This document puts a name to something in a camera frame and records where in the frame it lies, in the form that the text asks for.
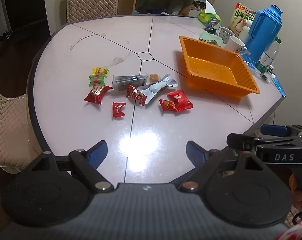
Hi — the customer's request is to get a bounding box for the small red candy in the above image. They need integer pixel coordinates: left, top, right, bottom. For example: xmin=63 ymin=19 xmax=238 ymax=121
xmin=112 ymin=102 xmax=127 ymax=119

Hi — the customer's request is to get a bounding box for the patterned grey mug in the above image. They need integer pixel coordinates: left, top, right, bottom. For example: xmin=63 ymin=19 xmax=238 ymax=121
xmin=218 ymin=27 xmax=237 ymax=44

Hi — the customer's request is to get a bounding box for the green cloth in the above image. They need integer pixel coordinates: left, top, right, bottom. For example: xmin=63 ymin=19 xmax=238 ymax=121
xmin=199 ymin=31 xmax=224 ymax=47

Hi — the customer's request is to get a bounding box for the white cartoon mug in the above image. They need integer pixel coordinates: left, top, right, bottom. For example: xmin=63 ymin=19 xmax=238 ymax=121
xmin=225 ymin=35 xmax=249 ymax=55

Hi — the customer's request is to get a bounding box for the red gold snack packet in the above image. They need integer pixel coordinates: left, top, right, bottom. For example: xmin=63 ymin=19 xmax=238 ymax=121
xmin=126 ymin=84 xmax=146 ymax=106

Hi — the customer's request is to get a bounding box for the clear packet of dark snack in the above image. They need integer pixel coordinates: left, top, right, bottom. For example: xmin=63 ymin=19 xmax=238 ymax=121
xmin=112 ymin=74 xmax=148 ymax=92

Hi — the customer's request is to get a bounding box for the green tissue box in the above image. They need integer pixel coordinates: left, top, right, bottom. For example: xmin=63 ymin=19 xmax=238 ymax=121
xmin=197 ymin=0 xmax=222 ymax=27

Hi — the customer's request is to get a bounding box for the red packet with white print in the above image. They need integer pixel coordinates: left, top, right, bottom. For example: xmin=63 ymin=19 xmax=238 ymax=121
xmin=167 ymin=89 xmax=194 ymax=113

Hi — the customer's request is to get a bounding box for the person's right hand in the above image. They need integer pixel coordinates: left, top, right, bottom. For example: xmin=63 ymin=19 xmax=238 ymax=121
xmin=288 ymin=173 xmax=302 ymax=208

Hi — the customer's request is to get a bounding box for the clear water bottle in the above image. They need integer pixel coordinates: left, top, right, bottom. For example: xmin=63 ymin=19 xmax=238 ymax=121
xmin=255 ymin=36 xmax=282 ymax=74

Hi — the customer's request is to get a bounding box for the blue thermos jug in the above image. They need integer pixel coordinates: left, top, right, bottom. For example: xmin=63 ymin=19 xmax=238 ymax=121
xmin=243 ymin=4 xmax=284 ymax=64

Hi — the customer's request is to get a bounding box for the red packet with orange print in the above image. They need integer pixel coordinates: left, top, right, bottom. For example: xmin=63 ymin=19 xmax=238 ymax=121
xmin=159 ymin=99 xmax=178 ymax=113

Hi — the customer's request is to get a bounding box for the silver foil packet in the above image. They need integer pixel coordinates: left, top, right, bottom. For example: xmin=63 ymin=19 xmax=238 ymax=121
xmin=137 ymin=73 xmax=179 ymax=107

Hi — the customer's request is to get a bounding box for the printed snack box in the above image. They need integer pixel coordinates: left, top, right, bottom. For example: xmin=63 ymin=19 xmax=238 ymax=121
xmin=228 ymin=2 xmax=257 ymax=37

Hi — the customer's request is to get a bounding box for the blue toothpaste tube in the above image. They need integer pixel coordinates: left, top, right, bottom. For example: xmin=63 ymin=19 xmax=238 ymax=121
xmin=268 ymin=72 xmax=287 ymax=98

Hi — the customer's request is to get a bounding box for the large red snack packet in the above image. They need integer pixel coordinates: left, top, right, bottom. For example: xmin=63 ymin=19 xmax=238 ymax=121
xmin=84 ymin=84 xmax=113 ymax=104

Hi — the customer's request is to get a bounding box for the yellow green candy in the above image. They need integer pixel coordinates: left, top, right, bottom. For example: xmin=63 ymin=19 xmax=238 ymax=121
xmin=92 ymin=66 xmax=110 ymax=77

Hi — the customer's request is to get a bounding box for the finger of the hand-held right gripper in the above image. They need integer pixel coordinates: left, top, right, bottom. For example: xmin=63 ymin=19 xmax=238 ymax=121
xmin=260 ymin=124 xmax=302 ymax=138
xmin=227 ymin=133 xmax=265 ymax=153

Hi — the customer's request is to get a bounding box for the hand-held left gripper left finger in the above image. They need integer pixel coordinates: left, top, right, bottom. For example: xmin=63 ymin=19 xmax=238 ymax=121
xmin=23 ymin=140 xmax=114 ymax=194

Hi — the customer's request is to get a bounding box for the person's red white clothing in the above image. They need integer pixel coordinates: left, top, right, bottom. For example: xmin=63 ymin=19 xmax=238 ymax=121
xmin=276 ymin=206 xmax=302 ymax=240

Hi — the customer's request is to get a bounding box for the quilted beige chair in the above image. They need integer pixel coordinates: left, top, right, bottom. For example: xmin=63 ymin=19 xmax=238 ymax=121
xmin=59 ymin=0 xmax=121 ymax=23
xmin=0 ymin=87 xmax=41 ymax=174

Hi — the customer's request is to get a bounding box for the orange plastic tray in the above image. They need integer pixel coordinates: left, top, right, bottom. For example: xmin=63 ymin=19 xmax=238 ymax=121
xmin=179 ymin=35 xmax=261 ymax=98

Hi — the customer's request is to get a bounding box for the grey phone stand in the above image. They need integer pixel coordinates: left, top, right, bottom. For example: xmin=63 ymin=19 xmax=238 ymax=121
xmin=206 ymin=17 xmax=222 ymax=34

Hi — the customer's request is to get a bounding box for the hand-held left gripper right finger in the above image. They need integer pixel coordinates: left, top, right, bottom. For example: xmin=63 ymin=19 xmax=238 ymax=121
xmin=180 ymin=140 xmax=272 ymax=193

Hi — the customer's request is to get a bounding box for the clear floss pick box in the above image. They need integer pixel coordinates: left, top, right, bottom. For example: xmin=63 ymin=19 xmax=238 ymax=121
xmin=242 ymin=59 xmax=261 ymax=77

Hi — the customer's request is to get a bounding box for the brown snack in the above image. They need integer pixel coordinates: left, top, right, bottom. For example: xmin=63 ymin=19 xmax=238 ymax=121
xmin=88 ymin=74 xmax=106 ymax=87

